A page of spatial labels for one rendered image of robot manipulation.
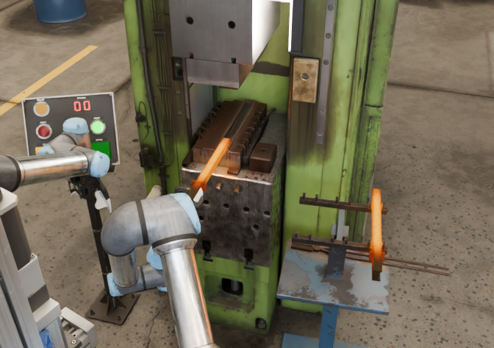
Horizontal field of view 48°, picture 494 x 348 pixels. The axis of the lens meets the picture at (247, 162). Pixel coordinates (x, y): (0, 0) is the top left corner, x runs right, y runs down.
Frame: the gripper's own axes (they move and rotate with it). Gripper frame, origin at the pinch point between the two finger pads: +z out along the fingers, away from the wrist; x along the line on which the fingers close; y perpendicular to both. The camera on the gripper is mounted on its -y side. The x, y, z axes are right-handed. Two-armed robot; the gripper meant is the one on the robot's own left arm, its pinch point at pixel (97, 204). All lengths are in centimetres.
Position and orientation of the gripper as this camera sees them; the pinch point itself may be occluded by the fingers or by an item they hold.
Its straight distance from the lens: 204.2
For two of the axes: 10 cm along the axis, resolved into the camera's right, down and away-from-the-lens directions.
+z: 0.1, 8.3, 5.6
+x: 8.4, 3.1, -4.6
